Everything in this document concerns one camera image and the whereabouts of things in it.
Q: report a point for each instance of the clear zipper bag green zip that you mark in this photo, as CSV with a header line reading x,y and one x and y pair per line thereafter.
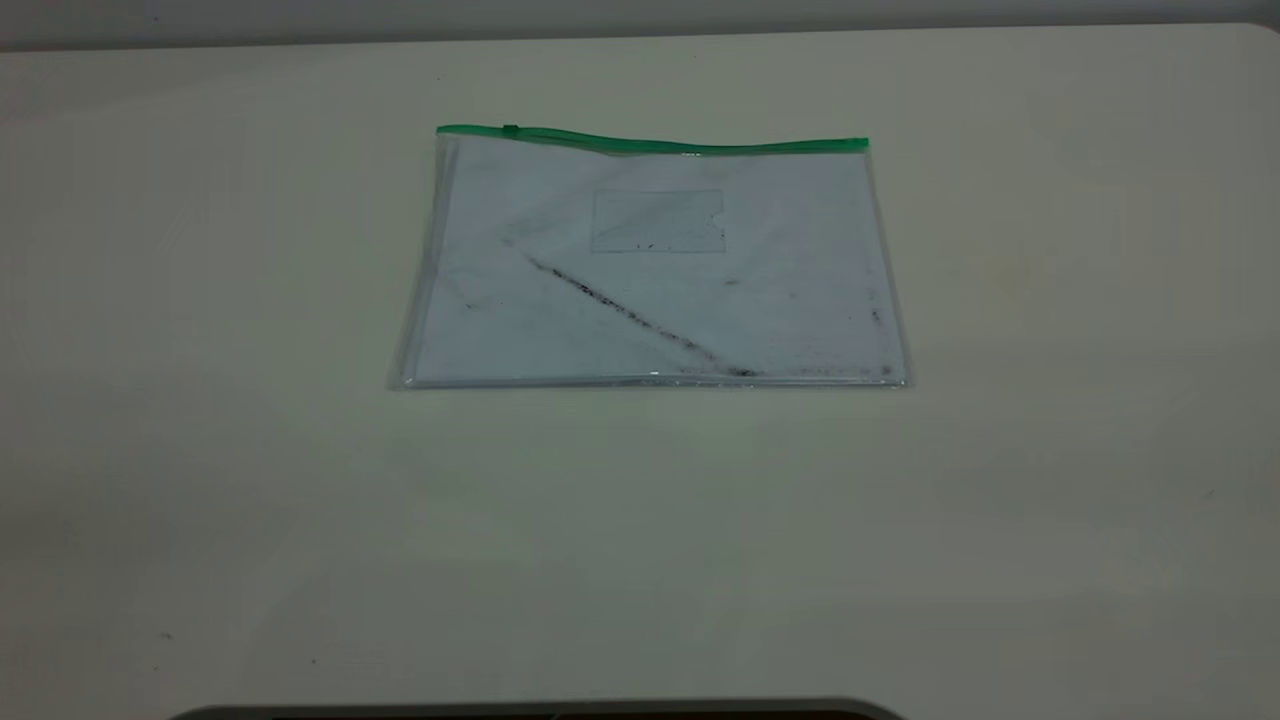
x,y
650,320

